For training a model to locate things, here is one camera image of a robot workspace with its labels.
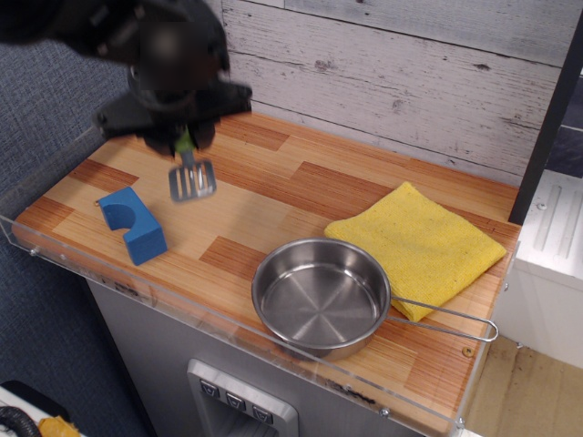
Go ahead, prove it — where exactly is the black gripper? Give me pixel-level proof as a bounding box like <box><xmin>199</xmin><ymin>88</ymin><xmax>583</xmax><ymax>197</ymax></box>
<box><xmin>93</xmin><ymin>68</ymin><xmax>252</xmax><ymax>158</ymax></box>

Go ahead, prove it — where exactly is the green handled grey spatula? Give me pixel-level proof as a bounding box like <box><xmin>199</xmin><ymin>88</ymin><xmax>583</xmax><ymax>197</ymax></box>
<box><xmin>169</xmin><ymin>129</ymin><xmax>217</xmax><ymax>202</ymax></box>

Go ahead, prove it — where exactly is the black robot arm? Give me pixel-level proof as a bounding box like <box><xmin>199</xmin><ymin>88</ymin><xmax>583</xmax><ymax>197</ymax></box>
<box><xmin>1</xmin><ymin>1</ymin><xmax>252</xmax><ymax>155</ymax></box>

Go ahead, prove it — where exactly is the yellow cloth napkin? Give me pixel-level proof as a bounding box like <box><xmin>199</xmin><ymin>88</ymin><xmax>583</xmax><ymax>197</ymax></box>
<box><xmin>324</xmin><ymin>182</ymin><xmax>506</xmax><ymax>322</ymax></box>

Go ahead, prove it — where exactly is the blue arch block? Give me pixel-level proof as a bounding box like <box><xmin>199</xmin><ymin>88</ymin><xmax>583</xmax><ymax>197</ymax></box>
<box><xmin>97</xmin><ymin>187</ymin><xmax>168</xmax><ymax>266</ymax></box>

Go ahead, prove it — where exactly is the stainless steel pan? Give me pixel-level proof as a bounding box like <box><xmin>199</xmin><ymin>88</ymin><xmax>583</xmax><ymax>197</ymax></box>
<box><xmin>251</xmin><ymin>237</ymin><xmax>499</xmax><ymax>362</ymax></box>

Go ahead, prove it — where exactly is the grey cabinet with dispenser panel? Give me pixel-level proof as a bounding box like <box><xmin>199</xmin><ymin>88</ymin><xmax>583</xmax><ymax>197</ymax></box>
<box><xmin>89</xmin><ymin>282</ymin><xmax>416</xmax><ymax>436</ymax></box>

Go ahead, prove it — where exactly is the yellow object bottom left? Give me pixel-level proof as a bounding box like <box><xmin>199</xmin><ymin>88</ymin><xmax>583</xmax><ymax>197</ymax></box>
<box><xmin>37</xmin><ymin>416</ymin><xmax>82</xmax><ymax>437</ymax></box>

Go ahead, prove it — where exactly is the white appliance at right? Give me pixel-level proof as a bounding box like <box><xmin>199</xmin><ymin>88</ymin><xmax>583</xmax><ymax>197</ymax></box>
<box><xmin>493</xmin><ymin>170</ymin><xmax>582</xmax><ymax>368</ymax></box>

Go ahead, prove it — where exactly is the clear acrylic guard rail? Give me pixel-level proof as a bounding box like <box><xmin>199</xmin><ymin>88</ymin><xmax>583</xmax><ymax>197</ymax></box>
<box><xmin>1</xmin><ymin>117</ymin><xmax>519</xmax><ymax>436</ymax></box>

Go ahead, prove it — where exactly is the black cable bottom left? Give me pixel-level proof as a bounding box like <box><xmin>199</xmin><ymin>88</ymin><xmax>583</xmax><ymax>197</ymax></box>
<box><xmin>0</xmin><ymin>405</ymin><xmax>45</xmax><ymax>437</ymax></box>

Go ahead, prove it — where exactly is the dark right post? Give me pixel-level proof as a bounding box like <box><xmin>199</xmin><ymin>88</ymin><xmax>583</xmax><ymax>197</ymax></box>
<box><xmin>508</xmin><ymin>14</ymin><xmax>582</xmax><ymax>225</ymax></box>

